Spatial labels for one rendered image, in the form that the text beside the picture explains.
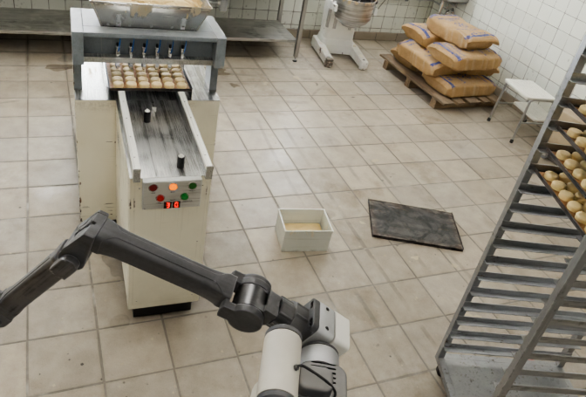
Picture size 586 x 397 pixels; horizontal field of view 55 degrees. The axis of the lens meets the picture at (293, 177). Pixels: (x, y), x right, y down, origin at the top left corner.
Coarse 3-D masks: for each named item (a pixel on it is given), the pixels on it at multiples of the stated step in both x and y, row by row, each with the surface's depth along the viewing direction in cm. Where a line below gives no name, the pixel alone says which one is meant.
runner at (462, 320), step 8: (456, 320) 250; (464, 320) 251; (472, 320) 251; (480, 320) 251; (488, 320) 251; (496, 320) 252; (504, 320) 252; (512, 320) 252; (504, 328) 251; (512, 328) 252; (520, 328) 253; (528, 328) 254; (552, 328) 256; (560, 328) 256; (568, 328) 257; (576, 328) 257; (584, 328) 257
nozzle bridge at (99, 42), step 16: (80, 16) 269; (96, 16) 273; (208, 16) 301; (80, 32) 253; (96, 32) 255; (112, 32) 259; (128, 32) 262; (144, 32) 265; (160, 32) 269; (176, 32) 273; (192, 32) 276; (208, 32) 280; (80, 48) 257; (96, 48) 268; (112, 48) 270; (128, 48) 273; (160, 48) 278; (176, 48) 281; (192, 48) 283; (208, 48) 286; (224, 48) 280; (80, 64) 261; (160, 64) 277; (176, 64) 280; (192, 64) 283; (208, 64) 286; (80, 80) 276; (208, 80) 301
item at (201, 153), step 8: (176, 96) 288; (184, 96) 279; (184, 104) 272; (184, 112) 269; (184, 120) 270; (192, 120) 260; (192, 128) 254; (192, 136) 254; (200, 136) 249; (200, 144) 244; (200, 152) 239; (200, 160) 240; (208, 160) 234; (208, 168) 229; (208, 176) 232
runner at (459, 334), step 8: (456, 336) 254; (464, 336) 255; (472, 336) 256; (480, 336) 257; (488, 336) 257; (496, 336) 258; (504, 336) 258; (512, 336) 258; (520, 336) 258; (520, 344) 257; (544, 344) 260; (552, 344) 261
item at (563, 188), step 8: (544, 176) 202; (552, 176) 200; (560, 176) 202; (552, 184) 197; (560, 184) 196; (568, 184) 198; (560, 192) 192; (568, 192) 193; (576, 192) 194; (568, 200) 190; (576, 200) 192; (584, 200) 190; (568, 208) 187; (576, 208) 185; (584, 208) 187; (576, 216) 181; (584, 216) 181; (584, 224) 181; (584, 232) 177
